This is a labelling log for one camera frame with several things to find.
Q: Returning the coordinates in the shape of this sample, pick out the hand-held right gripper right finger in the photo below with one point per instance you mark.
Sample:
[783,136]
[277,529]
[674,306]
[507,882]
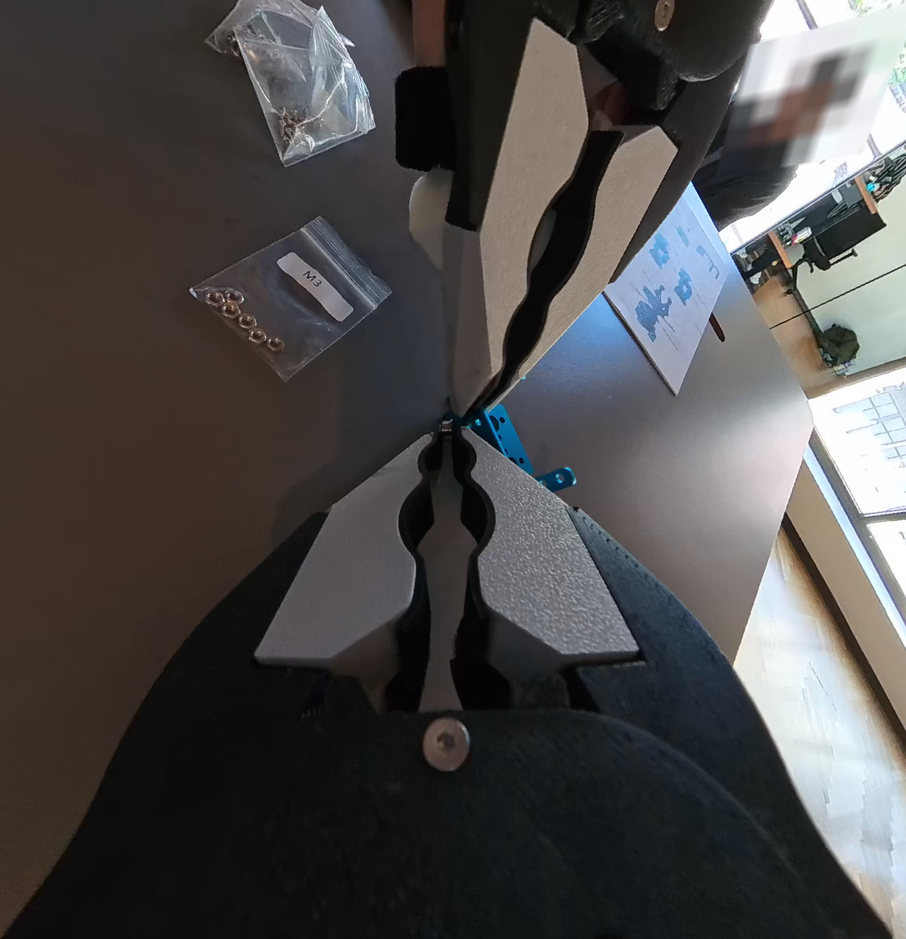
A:
[555,587]

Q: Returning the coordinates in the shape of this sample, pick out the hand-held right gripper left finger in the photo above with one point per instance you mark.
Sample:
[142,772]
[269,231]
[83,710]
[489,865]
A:
[335,587]

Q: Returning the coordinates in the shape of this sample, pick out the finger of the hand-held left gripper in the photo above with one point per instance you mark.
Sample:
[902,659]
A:
[526,147]
[636,183]

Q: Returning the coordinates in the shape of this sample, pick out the blue perforated metal bracket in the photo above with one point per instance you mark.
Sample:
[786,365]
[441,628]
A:
[497,429]

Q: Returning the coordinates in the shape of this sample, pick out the clear bag of screws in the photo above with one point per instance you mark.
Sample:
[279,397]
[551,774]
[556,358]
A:
[306,95]
[225,33]

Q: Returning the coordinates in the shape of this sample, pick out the dark desk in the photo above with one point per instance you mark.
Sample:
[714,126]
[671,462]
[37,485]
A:
[130,477]

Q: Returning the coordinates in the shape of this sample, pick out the person's left hand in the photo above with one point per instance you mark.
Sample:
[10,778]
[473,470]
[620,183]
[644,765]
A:
[432,29]

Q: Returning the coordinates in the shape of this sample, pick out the white assembly instruction booklet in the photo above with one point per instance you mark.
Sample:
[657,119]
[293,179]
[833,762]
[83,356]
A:
[673,293]

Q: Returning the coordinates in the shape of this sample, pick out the black office chair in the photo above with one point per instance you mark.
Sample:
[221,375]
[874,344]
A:
[838,229]

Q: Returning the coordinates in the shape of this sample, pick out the green backpack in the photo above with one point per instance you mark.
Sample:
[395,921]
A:
[839,345]

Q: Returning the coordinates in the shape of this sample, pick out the labelled clear bag of nuts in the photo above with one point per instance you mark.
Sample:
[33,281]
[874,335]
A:
[291,301]

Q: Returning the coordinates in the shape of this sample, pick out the glass partition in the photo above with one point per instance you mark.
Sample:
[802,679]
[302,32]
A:
[889,315]

